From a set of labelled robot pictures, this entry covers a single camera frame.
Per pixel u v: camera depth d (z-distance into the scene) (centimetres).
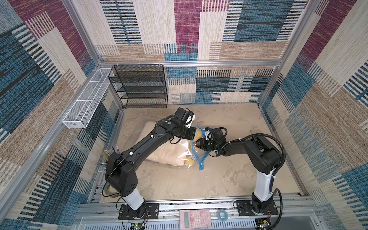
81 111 73
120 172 43
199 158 84
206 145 87
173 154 85
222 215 74
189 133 71
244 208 74
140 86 108
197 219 70
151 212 73
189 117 77
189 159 85
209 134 89
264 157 52
